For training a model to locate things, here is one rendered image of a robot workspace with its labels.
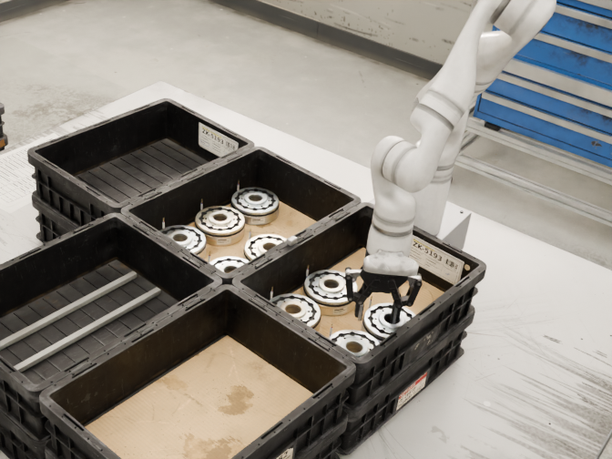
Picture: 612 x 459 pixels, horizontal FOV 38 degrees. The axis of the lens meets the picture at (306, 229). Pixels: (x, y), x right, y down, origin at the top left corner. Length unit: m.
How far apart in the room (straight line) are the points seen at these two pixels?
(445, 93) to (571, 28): 1.98
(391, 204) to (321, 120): 2.69
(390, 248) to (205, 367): 0.38
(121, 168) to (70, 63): 2.54
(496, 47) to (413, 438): 0.70
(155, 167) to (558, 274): 0.96
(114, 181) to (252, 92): 2.37
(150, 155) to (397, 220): 0.83
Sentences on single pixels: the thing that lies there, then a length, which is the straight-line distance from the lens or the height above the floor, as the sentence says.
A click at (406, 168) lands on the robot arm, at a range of 1.42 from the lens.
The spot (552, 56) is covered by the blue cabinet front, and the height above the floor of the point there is 0.66.
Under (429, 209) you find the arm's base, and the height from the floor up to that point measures 0.88.
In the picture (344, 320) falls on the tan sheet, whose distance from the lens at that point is 1.68.
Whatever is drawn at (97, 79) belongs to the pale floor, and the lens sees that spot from 4.43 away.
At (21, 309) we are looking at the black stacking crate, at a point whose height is 0.83.
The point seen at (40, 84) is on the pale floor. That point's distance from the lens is 4.39.
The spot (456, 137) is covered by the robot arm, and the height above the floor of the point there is 1.05.
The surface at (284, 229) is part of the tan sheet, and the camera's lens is 1.90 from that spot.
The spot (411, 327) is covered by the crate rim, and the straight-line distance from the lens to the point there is 1.54.
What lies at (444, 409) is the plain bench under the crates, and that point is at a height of 0.70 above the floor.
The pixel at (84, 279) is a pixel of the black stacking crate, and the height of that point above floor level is 0.83.
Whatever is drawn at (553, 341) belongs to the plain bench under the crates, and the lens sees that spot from 1.96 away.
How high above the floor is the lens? 1.91
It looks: 34 degrees down
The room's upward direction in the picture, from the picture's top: 6 degrees clockwise
